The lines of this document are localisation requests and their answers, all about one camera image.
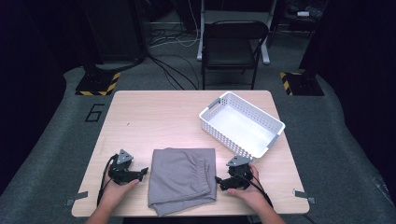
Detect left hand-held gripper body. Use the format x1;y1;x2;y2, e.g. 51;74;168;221
107;148;142;187

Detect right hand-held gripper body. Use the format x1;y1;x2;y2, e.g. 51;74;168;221
221;155;254;191

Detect gray pants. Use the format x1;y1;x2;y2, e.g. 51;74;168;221
147;147;219;218

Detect white plastic basket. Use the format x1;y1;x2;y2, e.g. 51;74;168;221
198;91;287;163

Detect person's left hand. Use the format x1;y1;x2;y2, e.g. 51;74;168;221
100;170;141;208

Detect person's right hand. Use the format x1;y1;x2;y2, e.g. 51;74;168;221
226;163;269;213

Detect gray table clip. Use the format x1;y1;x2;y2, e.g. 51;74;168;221
64;190;90;207
293;189;317;205

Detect striped black stand base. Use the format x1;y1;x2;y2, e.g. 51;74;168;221
75;70;121;97
278;71;326;97

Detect black folding chair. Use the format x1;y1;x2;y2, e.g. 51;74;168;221
201;20;271;91

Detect black stand column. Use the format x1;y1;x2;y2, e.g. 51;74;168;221
78;0;148;73

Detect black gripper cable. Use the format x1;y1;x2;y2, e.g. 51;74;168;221
233;172;275;209
96;154;120;207

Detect black floor cables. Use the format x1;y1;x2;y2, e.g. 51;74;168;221
146;27;201;91

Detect white floor cable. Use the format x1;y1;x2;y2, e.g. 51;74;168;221
148;0;201;49

